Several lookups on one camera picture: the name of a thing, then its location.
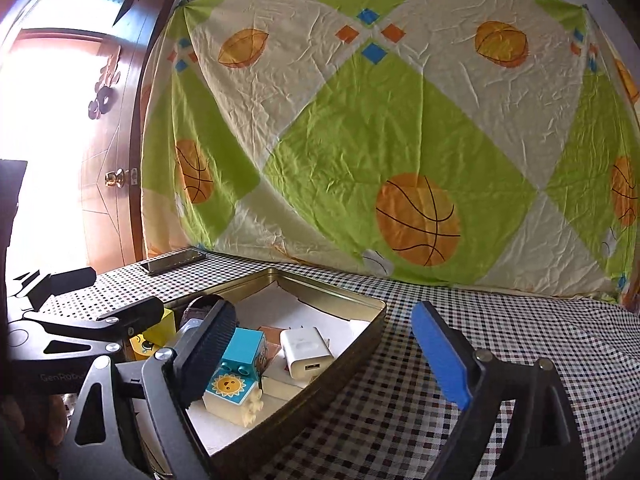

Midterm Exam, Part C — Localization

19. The gold tin box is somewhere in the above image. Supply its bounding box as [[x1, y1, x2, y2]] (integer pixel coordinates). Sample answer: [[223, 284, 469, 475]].
[[127, 267, 387, 480]]

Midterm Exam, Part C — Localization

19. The dark round object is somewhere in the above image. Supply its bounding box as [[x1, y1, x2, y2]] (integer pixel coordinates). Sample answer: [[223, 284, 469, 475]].
[[181, 296, 223, 333]]

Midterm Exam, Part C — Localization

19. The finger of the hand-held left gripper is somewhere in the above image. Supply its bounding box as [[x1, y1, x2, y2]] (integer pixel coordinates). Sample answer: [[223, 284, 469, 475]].
[[22, 296, 166, 361], [12, 266, 97, 311]]

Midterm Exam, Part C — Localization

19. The dark door ornament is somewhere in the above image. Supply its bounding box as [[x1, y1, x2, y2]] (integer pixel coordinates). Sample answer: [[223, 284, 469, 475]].
[[87, 44, 122, 122]]

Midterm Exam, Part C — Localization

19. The person's left hand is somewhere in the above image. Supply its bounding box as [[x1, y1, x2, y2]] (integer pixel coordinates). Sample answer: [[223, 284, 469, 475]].
[[0, 394, 71, 461]]

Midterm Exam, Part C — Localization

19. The cream toy block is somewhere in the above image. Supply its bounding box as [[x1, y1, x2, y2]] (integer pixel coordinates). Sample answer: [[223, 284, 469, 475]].
[[202, 385, 266, 429]]

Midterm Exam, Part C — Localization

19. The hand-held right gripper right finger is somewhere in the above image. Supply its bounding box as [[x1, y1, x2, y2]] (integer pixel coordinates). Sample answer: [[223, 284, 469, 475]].
[[411, 301, 586, 480]]

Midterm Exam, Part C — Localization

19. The yellow face toy block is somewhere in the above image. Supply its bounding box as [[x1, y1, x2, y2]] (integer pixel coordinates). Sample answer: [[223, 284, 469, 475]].
[[129, 307, 176, 361]]

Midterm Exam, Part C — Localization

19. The wooden door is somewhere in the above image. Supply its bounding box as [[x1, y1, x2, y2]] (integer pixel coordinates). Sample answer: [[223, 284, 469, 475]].
[[0, 0, 191, 273]]

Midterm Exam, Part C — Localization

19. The basketball print bed sheet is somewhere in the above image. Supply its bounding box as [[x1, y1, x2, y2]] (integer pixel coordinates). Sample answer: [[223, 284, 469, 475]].
[[140, 0, 640, 303]]

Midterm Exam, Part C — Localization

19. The blue sun toy block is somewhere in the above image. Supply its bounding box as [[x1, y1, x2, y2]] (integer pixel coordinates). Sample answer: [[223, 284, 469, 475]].
[[204, 327, 267, 407]]

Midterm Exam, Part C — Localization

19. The white charger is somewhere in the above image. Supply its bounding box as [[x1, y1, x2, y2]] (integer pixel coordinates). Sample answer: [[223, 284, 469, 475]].
[[279, 327, 335, 381]]

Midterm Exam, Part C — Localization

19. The checkered tablecloth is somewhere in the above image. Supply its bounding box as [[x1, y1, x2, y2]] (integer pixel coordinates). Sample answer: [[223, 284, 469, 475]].
[[45, 247, 640, 480]]

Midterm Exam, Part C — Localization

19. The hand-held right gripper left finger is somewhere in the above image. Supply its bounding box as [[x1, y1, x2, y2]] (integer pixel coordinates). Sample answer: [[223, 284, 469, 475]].
[[57, 297, 237, 480]]

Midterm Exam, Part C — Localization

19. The black smartphone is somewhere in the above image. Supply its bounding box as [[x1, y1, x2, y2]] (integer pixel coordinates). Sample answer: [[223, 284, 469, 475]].
[[140, 249, 207, 276]]

